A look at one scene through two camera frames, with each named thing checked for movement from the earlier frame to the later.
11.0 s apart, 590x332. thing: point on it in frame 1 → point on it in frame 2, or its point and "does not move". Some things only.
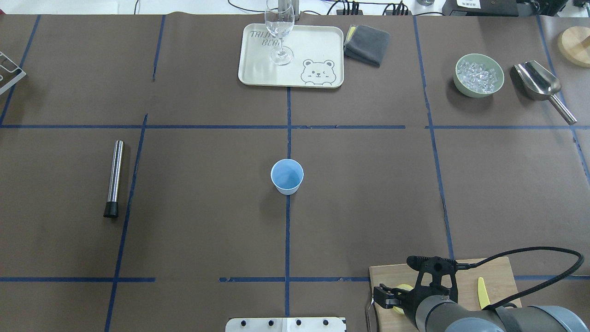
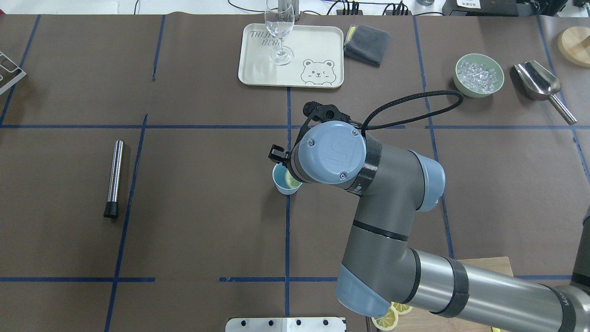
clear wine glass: x=280 y=17 does not move
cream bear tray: x=318 y=60 does not move
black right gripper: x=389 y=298 → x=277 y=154
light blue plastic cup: x=287 y=174 does not move
